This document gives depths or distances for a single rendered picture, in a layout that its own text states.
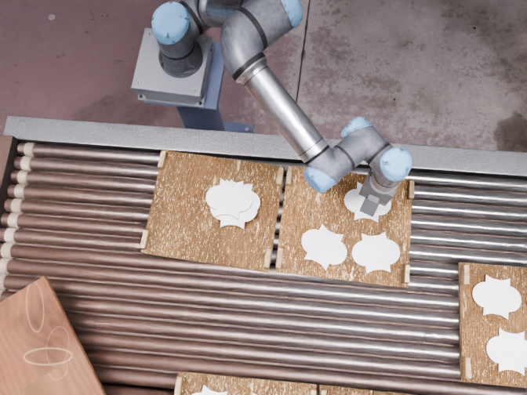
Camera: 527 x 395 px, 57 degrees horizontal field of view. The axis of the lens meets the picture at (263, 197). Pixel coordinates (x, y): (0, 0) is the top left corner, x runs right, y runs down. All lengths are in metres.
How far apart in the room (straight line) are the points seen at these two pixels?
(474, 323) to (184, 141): 1.08
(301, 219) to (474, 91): 1.66
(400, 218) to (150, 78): 0.95
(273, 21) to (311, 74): 1.60
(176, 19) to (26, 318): 0.98
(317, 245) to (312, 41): 1.63
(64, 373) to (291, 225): 0.78
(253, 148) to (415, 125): 1.32
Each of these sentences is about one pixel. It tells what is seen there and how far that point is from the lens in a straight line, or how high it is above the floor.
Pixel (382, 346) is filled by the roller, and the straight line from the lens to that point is 1.57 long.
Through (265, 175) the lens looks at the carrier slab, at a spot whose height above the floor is 0.94.
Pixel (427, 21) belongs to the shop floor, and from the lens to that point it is 3.12.
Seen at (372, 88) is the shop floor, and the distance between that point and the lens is 2.83.
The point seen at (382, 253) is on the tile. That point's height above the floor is 0.94.
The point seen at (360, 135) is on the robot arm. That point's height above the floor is 1.32.
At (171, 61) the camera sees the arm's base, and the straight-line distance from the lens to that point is 1.69.
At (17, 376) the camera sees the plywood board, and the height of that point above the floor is 1.04.
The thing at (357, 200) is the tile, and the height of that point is 0.94.
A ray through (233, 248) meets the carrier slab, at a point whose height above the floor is 0.94.
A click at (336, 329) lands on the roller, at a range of 1.55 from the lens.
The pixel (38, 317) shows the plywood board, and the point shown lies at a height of 1.04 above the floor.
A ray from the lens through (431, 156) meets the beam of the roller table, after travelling 1.72.
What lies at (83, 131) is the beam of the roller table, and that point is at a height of 0.92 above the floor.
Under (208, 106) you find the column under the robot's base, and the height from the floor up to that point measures 0.87.
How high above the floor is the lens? 2.46
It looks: 75 degrees down
